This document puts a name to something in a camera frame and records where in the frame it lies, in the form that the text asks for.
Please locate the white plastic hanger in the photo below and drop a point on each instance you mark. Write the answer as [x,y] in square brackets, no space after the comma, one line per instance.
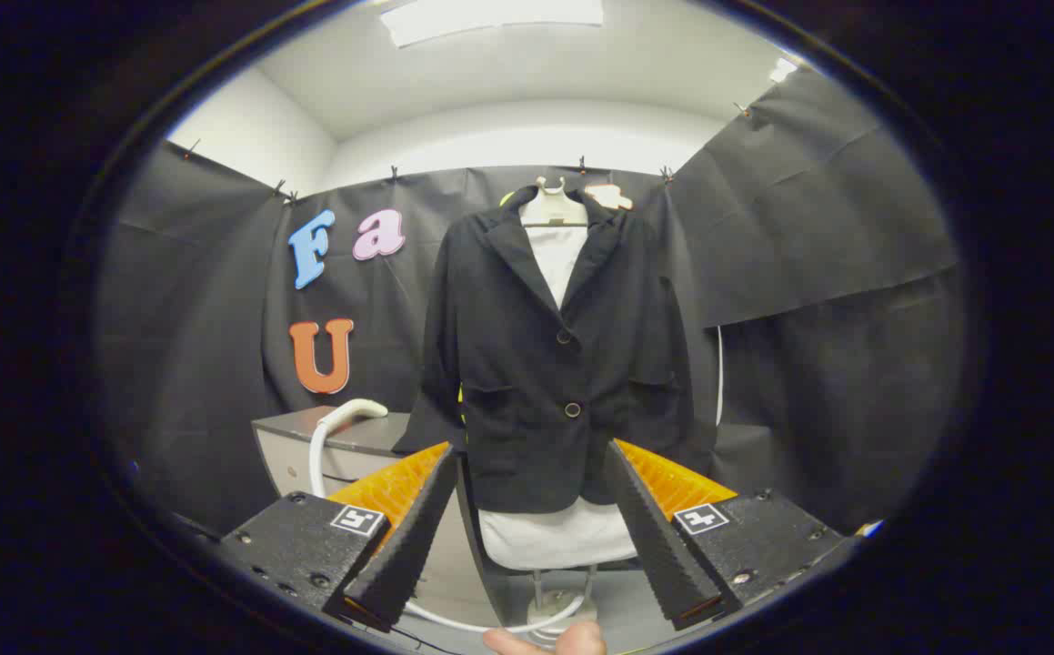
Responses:
[556,211]

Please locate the steamer stand pole base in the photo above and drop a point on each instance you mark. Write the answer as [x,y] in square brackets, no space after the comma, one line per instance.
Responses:
[540,582]

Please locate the black jacket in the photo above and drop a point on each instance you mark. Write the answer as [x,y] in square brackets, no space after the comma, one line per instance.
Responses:
[526,400]

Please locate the black backdrop cloth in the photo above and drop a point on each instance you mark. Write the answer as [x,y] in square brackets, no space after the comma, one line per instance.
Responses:
[808,273]

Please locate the grey cabinet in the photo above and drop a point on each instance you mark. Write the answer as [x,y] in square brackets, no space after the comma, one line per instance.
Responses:
[286,464]

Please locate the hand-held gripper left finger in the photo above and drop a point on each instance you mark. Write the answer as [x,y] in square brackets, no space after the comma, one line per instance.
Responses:
[408,546]

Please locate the small ceiling light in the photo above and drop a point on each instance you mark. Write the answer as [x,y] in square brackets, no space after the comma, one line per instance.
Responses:
[782,69]

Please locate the large ceiling light panel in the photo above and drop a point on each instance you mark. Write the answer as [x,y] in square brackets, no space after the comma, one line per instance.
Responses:
[490,18]

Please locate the row of small backdrop clips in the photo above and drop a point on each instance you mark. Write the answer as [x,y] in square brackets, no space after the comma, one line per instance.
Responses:
[393,172]

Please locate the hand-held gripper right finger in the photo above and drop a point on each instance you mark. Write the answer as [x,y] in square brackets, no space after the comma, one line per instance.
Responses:
[658,546]

